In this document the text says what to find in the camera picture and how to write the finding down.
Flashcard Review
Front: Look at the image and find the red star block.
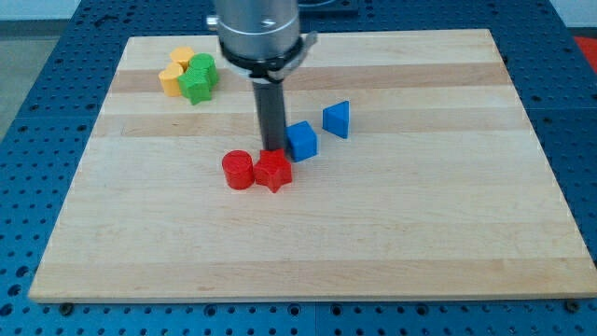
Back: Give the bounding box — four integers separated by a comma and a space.
253, 149, 293, 193

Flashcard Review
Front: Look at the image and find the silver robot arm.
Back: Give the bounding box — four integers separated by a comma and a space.
205, 0, 305, 150

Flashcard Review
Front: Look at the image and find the blue cube block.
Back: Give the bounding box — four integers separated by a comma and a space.
286, 121, 318, 162

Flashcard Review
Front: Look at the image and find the green star block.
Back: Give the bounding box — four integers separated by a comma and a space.
177, 68, 212, 105

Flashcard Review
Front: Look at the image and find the black clamp ring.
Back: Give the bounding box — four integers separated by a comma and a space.
217, 30, 319, 86

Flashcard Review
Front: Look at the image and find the light wooden board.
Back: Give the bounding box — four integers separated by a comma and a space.
29, 29, 596, 303

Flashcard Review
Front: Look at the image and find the yellow heart block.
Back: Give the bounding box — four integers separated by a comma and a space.
158, 63, 184, 97

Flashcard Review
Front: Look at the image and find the red cylinder block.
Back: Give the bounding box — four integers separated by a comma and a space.
222, 150, 255, 190

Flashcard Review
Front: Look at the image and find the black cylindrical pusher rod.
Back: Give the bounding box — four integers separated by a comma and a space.
253, 82, 287, 151

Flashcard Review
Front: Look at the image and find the yellow hexagon block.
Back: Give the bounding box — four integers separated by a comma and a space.
170, 46, 195, 70

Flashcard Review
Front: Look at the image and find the green cylinder block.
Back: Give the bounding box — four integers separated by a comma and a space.
189, 53, 219, 88

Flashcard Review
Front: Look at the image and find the blue triangular prism block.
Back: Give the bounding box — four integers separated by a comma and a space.
322, 101, 350, 139

